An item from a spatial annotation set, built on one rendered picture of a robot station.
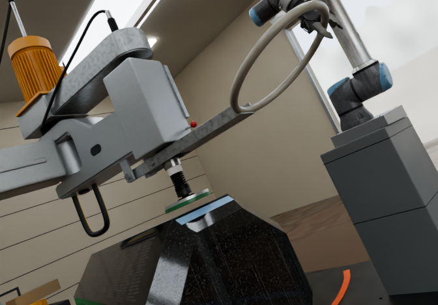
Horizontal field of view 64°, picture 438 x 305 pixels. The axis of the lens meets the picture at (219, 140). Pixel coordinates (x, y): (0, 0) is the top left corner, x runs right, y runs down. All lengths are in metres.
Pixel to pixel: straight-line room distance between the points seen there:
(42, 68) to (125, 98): 0.75
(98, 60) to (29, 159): 0.63
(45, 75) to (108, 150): 0.69
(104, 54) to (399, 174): 1.53
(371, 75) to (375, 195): 0.63
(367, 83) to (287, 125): 4.97
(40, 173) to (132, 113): 0.63
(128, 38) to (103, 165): 0.61
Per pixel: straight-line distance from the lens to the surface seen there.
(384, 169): 1.97
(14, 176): 1.97
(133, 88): 1.59
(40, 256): 6.81
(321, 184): 6.90
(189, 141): 1.47
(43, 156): 2.03
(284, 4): 1.48
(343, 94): 2.11
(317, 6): 1.24
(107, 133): 1.75
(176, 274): 1.38
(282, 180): 7.33
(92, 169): 1.86
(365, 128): 1.99
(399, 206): 2.01
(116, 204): 7.40
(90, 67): 1.80
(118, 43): 1.69
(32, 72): 2.25
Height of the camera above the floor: 0.88
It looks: 8 degrees up
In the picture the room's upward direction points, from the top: 24 degrees counter-clockwise
